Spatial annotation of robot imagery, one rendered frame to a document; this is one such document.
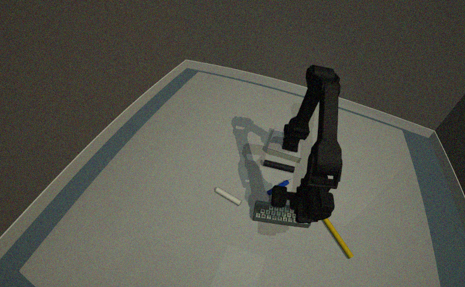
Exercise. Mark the dark grey cylinder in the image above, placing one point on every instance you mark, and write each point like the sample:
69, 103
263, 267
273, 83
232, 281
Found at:
279, 166

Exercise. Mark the grey keyboard with white letter keys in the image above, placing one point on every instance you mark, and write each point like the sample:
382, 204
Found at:
264, 212

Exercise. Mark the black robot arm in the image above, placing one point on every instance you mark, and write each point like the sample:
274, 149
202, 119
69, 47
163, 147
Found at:
326, 153

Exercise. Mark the blue stylus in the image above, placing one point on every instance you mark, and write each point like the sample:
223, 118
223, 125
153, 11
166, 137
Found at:
283, 184

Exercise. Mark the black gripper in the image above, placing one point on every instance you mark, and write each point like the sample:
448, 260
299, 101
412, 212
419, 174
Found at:
280, 197

